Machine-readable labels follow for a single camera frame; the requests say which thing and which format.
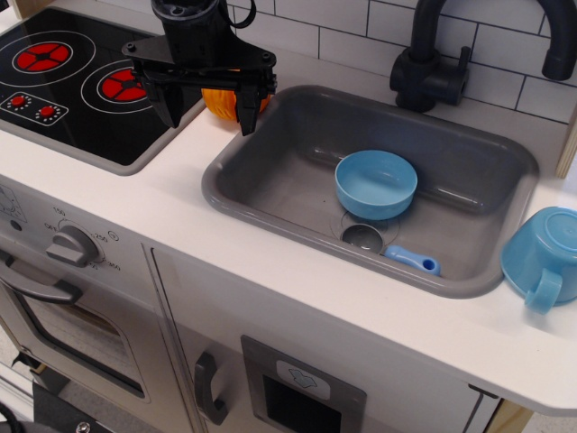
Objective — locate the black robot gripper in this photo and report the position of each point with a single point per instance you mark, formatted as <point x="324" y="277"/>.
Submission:
<point x="238" y="66"/>

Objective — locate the grey spoon with blue handle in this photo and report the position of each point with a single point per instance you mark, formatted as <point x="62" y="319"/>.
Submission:
<point x="370" y="240"/>

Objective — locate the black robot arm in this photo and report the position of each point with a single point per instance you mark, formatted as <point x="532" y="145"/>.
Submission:
<point x="199" y="49"/>

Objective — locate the light blue plastic bowl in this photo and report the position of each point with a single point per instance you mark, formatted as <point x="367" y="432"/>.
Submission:
<point x="375" y="185"/>

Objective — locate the grey plastic sink basin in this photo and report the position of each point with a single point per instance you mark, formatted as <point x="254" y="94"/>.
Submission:
<point x="419" y="199"/>

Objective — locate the orange toy pumpkin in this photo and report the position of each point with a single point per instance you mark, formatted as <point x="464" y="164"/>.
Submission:
<point x="218" y="91"/>

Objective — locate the black toy stove top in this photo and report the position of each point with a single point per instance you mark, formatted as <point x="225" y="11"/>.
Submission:
<point x="65" y="85"/>

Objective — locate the grey oven dial knob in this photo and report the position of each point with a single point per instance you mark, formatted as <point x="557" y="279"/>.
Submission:
<point x="72" y="246"/>

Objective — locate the toy oven door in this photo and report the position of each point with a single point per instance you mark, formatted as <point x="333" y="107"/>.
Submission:
<point x="105" y="342"/>

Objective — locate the grey dispenser panel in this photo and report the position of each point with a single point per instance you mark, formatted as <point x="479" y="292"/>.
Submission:
<point x="293" y="396"/>

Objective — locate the light blue plastic cup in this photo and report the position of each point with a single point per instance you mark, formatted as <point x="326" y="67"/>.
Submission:
<point x="539" y="260"/>

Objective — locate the grey oven door handle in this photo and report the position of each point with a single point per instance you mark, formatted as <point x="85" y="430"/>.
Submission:
<point x="60" y="292"/>

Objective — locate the grey cabinet door handle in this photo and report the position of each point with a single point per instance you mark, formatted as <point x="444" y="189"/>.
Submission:
<point x="212" y="409"/>

